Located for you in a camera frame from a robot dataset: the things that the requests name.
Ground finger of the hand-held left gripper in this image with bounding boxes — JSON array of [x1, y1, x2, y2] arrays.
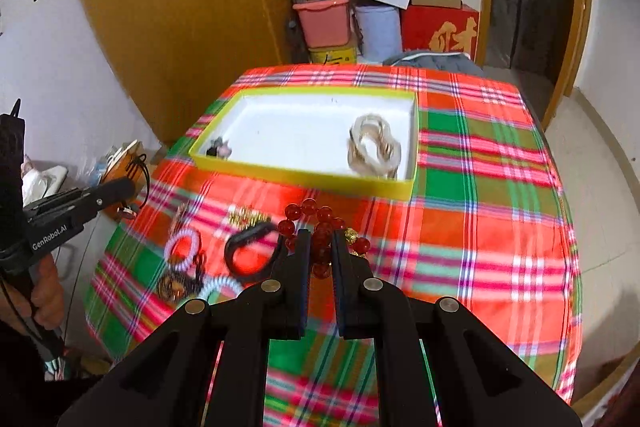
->
[[22, 177, 137, 228]]

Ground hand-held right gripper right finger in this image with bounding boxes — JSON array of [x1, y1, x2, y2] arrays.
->
[[331, 229, 583, 427]]

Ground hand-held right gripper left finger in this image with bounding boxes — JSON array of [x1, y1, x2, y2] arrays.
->
[[57, 229, 312, 427]]

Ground red bead bracelet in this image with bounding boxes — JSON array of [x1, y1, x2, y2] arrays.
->
[[276, 199, 374, 281]]

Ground black bangle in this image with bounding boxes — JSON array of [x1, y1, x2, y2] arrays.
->
[[223, 223, 284, 284]]

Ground light blue spiral hair tie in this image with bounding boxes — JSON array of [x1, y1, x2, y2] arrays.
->
[[197, 275, 246, 304]]

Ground gold chain ornament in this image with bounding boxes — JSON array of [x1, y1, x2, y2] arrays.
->
[[227, 206, 274, 228]]

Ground yellow box with white inside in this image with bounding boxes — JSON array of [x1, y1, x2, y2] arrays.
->
[[188, 86, 420, 200]]

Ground brown beaded bracelet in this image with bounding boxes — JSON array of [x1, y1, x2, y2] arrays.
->
[[158, 269, 204, 301]]

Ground person's left hand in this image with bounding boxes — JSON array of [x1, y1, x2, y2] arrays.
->
[[0, 252, 67, 348]]

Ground white plastic object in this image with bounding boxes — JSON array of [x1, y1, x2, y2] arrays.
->
[[22, 164, 69, 208]]

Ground orange bag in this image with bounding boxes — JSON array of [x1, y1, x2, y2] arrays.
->
[[101, 141, 152, 224]]

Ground small grey pink stones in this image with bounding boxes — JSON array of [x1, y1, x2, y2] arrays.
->
[[205, 137, 235, 160]]

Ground red green plaid tablecloth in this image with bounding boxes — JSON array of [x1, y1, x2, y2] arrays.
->
[[83, 64, 584, 427]]

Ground wooden wardrobe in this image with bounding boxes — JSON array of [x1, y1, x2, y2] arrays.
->
[[64, 0, 287, 148]]

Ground flat yellow tin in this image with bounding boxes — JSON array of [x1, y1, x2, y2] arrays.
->
[[307, 45, 359, 66]]

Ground grey cloth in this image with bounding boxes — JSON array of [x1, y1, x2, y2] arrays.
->
[[382, 50, 484, 76]]

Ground pale blue bucket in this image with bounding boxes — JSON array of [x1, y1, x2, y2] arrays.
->
[[353, 5, 404, 60]]

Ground pink plastic bin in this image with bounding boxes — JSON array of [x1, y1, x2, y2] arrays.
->
[[292, 0, 354, 49]]

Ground red box with gold print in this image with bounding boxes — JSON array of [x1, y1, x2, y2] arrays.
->
[[401, 4, 480, 58]]

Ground wooden door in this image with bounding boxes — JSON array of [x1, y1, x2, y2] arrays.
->
[[542, 0, 594, 128]]

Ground beige chain hair clip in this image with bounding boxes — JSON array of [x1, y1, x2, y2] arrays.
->
[[347, 113, 404, 180]]

